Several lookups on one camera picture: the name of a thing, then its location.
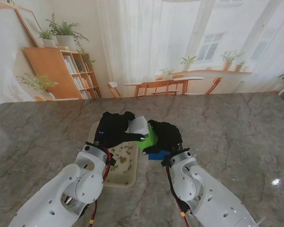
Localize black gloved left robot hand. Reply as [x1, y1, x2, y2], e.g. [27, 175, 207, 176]
[94, 111, 146, 148]

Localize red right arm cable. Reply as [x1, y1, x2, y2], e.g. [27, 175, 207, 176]
[165, 165, 190, 227]

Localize white square jar lid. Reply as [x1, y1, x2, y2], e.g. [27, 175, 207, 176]
[128, 115, 150, 137]

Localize green square jar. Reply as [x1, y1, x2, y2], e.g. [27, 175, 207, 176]
[135, 126, 159, 151]

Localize red left arm cable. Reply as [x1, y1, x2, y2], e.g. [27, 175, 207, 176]
[89, 148, 115, 227]

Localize printed room backdrop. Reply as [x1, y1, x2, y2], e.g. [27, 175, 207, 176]
[0, 0, 284, 105]

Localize cream baking tray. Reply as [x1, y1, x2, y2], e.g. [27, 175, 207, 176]
[88, 124, 140, 188]

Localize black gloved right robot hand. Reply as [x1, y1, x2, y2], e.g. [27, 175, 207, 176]
[142, 119, 183, 157]

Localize blue plastic scraper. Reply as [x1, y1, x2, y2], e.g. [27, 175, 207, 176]
[148, 150, 170, 161]

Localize scattered green beans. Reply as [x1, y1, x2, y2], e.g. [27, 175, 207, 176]
[108, 144, 134, 185]

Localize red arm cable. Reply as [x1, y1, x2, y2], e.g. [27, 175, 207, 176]
[89, 148, 115, 227]
[165, 165, 190, 227]

